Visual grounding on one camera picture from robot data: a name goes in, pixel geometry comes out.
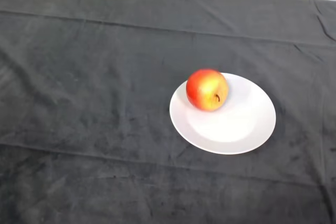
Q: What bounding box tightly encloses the white round plate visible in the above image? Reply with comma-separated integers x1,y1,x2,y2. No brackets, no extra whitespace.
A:
169,72,277,155

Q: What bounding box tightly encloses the black cloth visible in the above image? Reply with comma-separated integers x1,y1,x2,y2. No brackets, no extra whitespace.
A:
0,0,336,224

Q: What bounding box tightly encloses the red yellow apple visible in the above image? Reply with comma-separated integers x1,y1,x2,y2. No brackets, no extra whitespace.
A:
186,68,229,112

